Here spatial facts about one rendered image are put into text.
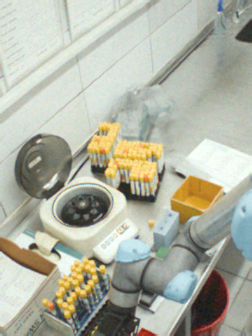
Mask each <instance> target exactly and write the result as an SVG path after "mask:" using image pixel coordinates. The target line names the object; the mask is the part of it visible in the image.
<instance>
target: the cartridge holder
mask: <svg viewBox="0 0 252 336"><path fill-rule="evenodd" d="M163 301H164V298H163V297H160V296H159V295H158V294H155V293H153V292H149V291H147V290H145V289H143V288H142V291H141V295H140V299H139V302H138V304H137V305H138V306H140V307H143V308H145V309H146V310H148V311H150V312H156V310H157V309H158V307H159V306H160V305H161V304H162V302H163Z"/></svg>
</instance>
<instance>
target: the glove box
mask: <svg viewBox="0 0 252 336"><path fill-rule="evenodd" d="M14 242H15V243H16V244H17V245H18V246H19V247H20V248H22V247H25V248H27V249H30V250H33V251H35V252H37V253H39V254H40V255H41V256H43V257H44V258H46V259H48V260H50V261H51V262H52V263H57V264H58V267H59V272H60V274H61V276H62V277H63V275H64V274H65V275H67V276H68V277H71V276H72V272H71V270H70V266H72V265H74V260H78V261H79V263H83V258H85V255H83V254H82V253H80V252H78V251H76V250H74V249H72V248H69V247H68V246H66V245H63V244H61V242H60V240H58V239H54V238H52V237H51V236H50V235H49V234H47V233H41V232H39V231H38V232H35V231H33V230H31V229H29V228H26V229H25V230H24V232H23V233H22V234H21V235H19V236H18V237H17V239H16V240H15V241H14Z"/></svg>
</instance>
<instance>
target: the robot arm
mask: <svg viewBox="0 0 252 336"><path fill-rule="evenodd" d="M230 235H232V239H233V241H234V244H235V246H236V247H237V248H238V249H242V252H241V254H242V255H244V256H245V257H246V258H247V259H248V260H249V261H251V262H252V172H251V173H250V174H249V175H248V176H247V177H245V178H244V179H243V180H242V181H241V182H240V183H239V184H237V185H236V186H235V187H233V188H232V189H231V190H230V191H229V192H228V193H227V194H226V195H224V196H223V197H222V198H221V199H219V200H218V201H216V202H215V203H214V204H213V206H211V207H210V208H209V209H207V210H206V211H205V212H204V213H203V214H202V215H201V216H193V217H192V218H191V219H190V220H189V221H188V222H187V223H186V224H185V225H184V227H183V229H182V231H181V233H180V234H179V236H178V238H177V240H176V241H175V242H174V243H173V244H172V246H171V248H170V249H169V252H168V254H167V255H166V256H165V258H164V260H163V261H161V260H159V259H157V258H156V257H153V256H150V255H151V248H150V246H149V245H147V244H145V242H144V241H140V240H137V239H126V240H123V241H121V242H120V243H119V245H118V248H117V251H116V254H115V266H114V270H113V275H112V279H111V283H110V284H109V286H110V289H109V294H108V307H109V308H110V309H109V310H108V312H107V313H106V315H105V316H104V317H103V320H102V322H101V323H100V324H99V325H98V326H97V327H96V329H95V331H94V333H93V335H92V336H131V334H132V333H133V336H137V332H138V328H139V325H140V321H141V319H140V318H137V317H135V315H136V309H137V304H138V302H139V299H140V295H141V291H142V288H143V289H145V290H147V291H149V292H153V293H155V294H158V295H159V296H160V297H162V298H165V299H168V300H171V301H173V302H178V303H180V304H185V303H186V302H187V301H188V300H189V299H191V297H192V295H193V292H194V291H195V289H196V286H197V282H198V277H197V275H195V274H193V272H194V270H195V269H196V267H197V266H198V264H199V262H200V260H201V258H202V256H203V255H204V254H205V253H206V252H207V251H208V250H209V249H211V248H212V247H214V246H215V245H216V244H217V243H219V242H222V241H224V239H226V238H227V237H229V236H230ZM135 320H136V321H135ZM136 326H137V329H136ZM135 329H136V332H135ZM244 336H252V313H251V314H250V315H249V317H248V319H247V321H246V325H245V333H244Z"/></svg>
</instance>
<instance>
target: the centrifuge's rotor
mask: <svg viewBox="0 0 252 336"><path fill-rule="evenodd" d="M108 211H109V209H108V205H107V204H106V203H105V201H104V200H103V199H101V198H99V197H98V196H95V195H92V194H82V195H78V196H76V197H74V198H72V199H70V200H69V201H68V202H67V203H66V204H65V205H64V207H63V208H62V211H61V219H62V221H63V222H64V223H65V224H67V225H69V226H74V227H83V226H87V225H90V224H93V223H95V222H97V221H99V220H101V219H102V218H103V217H104V216H105V215H106V214H107V213H108Z"/></svg>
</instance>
